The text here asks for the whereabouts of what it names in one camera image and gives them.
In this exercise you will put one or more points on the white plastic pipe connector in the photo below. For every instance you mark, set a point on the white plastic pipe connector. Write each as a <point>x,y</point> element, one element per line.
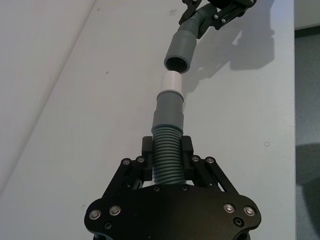
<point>171,81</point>

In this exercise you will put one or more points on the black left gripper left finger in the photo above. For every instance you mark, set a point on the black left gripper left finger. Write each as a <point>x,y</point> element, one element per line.
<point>147,160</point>

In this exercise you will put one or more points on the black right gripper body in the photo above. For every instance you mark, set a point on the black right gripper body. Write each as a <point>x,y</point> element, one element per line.
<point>232,2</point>

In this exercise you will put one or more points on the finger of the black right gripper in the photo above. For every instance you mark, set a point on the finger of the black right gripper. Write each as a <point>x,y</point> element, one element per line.
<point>225,16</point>
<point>191,6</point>

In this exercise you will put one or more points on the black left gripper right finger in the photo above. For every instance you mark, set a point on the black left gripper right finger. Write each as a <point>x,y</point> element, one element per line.
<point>187,160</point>

